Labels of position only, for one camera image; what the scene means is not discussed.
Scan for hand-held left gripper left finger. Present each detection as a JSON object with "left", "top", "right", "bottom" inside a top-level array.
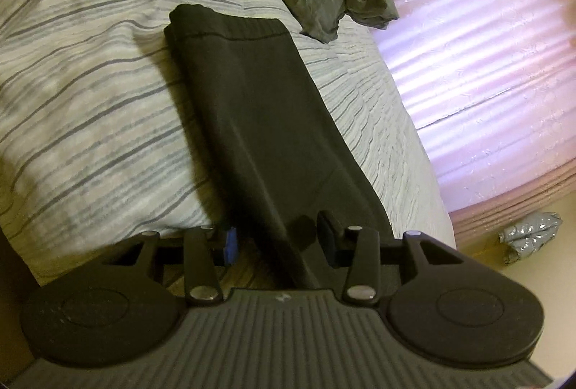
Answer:
[{"left": 103, "top": 225, "right": 238, "bottom": 307}]

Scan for silver plastic bag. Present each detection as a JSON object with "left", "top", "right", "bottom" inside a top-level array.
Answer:
[{"left": 498, "top": 211, "right": 564, "bottom": 267}]

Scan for pink curtain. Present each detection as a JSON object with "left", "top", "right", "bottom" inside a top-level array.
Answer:
[{"left": 369, "top": 0, "right": 576, "bottom": 246}]

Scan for black pants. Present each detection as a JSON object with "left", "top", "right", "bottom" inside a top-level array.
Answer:
[{"left": 163, "top": 4, "right": 397, "bottom": 291}]

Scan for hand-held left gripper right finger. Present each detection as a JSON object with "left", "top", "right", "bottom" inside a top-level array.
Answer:
[{"left": 316, "top": 210, "right": 473, "bottom": 307}]

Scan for striped white bed blanket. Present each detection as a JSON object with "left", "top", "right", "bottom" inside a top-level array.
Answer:
[{"left": 0, "top": 0, "right": 458, "bottom": 287}]

